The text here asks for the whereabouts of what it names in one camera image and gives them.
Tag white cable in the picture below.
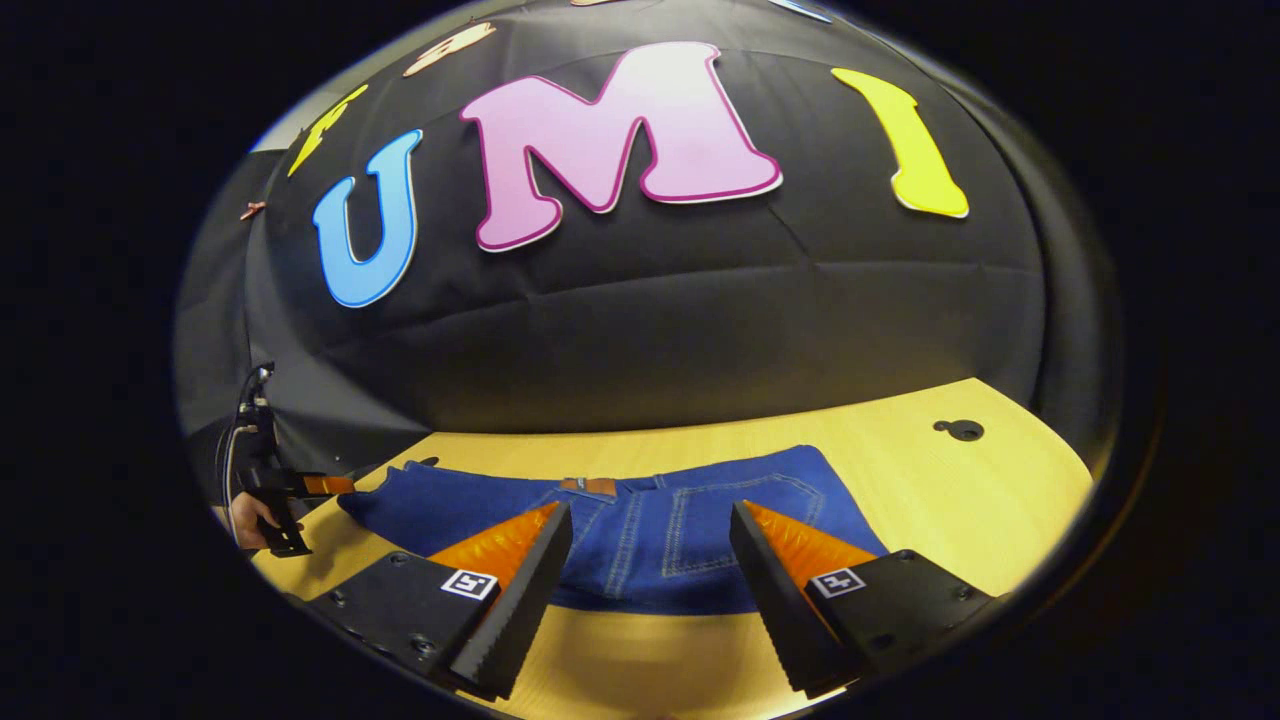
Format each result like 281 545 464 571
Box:
222 420 259 546

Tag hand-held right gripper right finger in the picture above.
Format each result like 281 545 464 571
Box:
728 500 996 699

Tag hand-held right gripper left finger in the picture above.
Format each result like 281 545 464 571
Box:
300 500 576 703

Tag blue jeans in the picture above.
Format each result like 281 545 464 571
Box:
337 445 891 616

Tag black backdrop cloth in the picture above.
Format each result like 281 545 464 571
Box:
175 0 1121 471

